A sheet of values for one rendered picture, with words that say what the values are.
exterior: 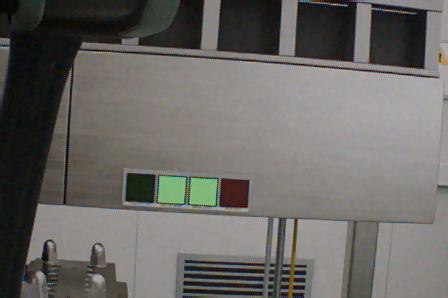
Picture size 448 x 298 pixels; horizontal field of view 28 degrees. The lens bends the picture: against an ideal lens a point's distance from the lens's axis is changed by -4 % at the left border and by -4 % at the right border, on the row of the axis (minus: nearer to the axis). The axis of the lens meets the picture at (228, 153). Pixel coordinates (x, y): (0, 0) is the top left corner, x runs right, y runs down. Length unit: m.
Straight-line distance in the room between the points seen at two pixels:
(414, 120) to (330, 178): 0.21
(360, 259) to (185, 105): 0.54
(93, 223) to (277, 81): 2.43
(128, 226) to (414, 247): 1.34
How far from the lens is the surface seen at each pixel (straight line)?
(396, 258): 4.37
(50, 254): 1.77
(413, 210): 1.88
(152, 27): 0.48
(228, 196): 1.78
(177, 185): 1.77
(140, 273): 4.17
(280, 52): 1.80
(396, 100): 1.85
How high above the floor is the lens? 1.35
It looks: 3 degrees down
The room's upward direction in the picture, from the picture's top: 4 degrees clockwise
